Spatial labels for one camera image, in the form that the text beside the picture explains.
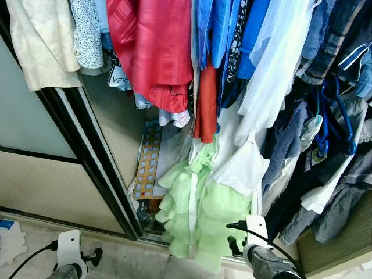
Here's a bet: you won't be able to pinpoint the light green ruffled dress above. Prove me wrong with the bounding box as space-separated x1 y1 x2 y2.
155 137 252 274

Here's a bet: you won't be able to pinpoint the dark navy garment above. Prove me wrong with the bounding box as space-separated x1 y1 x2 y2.
264 139 349 236

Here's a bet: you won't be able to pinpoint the white floor cloth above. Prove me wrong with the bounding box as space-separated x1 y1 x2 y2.
0 220 27 265

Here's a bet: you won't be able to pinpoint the wooden wardrobe panel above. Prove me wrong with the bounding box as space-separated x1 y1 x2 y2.
296 192 372 277

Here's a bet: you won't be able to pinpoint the white shirt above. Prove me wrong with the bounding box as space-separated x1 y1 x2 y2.
301 157 352 214

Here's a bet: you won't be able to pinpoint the circle-printed game box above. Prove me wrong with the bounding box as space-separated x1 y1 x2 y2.
133 122 164 201

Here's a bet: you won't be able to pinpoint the grey trousers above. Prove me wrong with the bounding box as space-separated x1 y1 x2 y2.
279 151 372 245

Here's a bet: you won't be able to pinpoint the grey-blue knit garment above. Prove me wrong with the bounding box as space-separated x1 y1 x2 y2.
262 102 309 195

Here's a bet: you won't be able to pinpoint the orange-red hanging garment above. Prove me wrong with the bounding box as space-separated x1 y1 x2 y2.
194 58 220 144

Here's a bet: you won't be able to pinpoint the blue clothes hanger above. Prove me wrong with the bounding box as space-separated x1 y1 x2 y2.
331 76 356 155
312 87 329 158

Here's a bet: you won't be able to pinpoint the sliding wardrobe door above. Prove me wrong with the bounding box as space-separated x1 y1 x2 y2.
0 23 143 240

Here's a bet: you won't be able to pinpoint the white sheer garment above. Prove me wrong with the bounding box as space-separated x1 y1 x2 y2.
212 0 320 198

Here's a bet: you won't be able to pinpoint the white letter-printed garment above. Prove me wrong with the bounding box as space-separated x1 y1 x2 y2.
108 55 134 91

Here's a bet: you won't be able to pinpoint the light blue denim shirt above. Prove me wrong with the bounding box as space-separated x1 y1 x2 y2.
337 44 372 99

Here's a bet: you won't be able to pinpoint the black floral garment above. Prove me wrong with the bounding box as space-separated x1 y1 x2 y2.
226 0 251 82

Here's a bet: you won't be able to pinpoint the red hanging garment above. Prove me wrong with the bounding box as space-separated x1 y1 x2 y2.
106 0 194 113

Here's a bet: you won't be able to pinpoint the blue hanging shirt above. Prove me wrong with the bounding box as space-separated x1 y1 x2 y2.
195 0 271 79

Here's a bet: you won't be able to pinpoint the cream hanging garment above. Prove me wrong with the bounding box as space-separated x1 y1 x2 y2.
6 0 82 91

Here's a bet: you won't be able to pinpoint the white dotted blouse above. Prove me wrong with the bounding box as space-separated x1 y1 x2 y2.
69 0 105 70

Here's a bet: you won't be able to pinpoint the dark plaid shirt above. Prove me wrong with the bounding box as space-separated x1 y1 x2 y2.
296 0 364 85

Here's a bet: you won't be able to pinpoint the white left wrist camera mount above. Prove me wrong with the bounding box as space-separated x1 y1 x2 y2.
56 230 82 268

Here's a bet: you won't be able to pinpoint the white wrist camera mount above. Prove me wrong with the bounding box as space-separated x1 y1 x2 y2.
246 215 268 248
56 230 82 268

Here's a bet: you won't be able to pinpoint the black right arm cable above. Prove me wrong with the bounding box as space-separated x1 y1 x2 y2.
226 220 307 279

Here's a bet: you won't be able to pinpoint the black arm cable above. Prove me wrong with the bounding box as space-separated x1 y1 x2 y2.
226 220 307 279
7 241 59 279

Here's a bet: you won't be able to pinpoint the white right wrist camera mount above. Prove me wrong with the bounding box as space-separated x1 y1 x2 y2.
246 215 268 248

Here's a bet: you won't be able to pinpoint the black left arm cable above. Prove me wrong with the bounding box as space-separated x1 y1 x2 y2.
7 241 59 279

